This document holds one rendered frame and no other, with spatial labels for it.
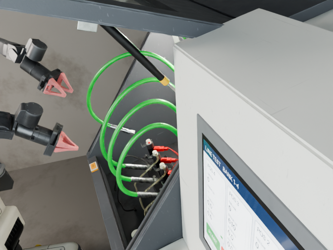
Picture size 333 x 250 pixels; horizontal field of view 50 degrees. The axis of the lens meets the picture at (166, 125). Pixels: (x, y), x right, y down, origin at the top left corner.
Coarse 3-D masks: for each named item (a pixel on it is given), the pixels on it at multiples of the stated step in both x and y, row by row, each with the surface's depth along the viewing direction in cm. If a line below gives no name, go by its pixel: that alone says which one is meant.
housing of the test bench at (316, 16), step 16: (192, 0) 120; (208, 0) 114; (224, 0) 109; (240, 0) 104; (256, 0) 100; (272, 0) 97; (288, 0) 93; (304, 0) 90; (320, 0) 87; (288, 16) 85; (304, 16) 86; (320, 16) 87
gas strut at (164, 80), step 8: (112, 32) 74; (120, 40) 76; (128, 48) 77; (136, 56) 79; (144, 56) 80; (144, 64) 81; (152, 64) 82; (152, 72) 82; (160, 72) 83; (160, 80) 84; (168, 80) 85
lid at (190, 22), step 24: (0, 0) 62; (24, 0) 63; (48, 0) 65; (72, 0) 66; (96, 0) 70; (120, 0) 94; (144, 0) 107; (168, 0) 104; (96, 24) 72; (120, 24) 71; (144, 24) 72; (168, 24) 74; (192, 24) 76; (216, 24) 78
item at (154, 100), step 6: (144, 102) 104; (150, 102) 104; (156, 102) 105; (162, 102) 105; (168, 102) 106; (138, 108) 104; (174, 108) 108; (126, 114) 104; (132, 114) 104; (126, 120) 104; (120, 126) 104; (114, 132) 105; (114, 138) 105; (108, 150) 107; (108, 156) 108; (108, 162) 109; (114, 174) 111; (126, 180) 114; (132, 180) 114; (138, 180) 115; (144, 180) 116; (150, 180) 117; (156, 180) 118
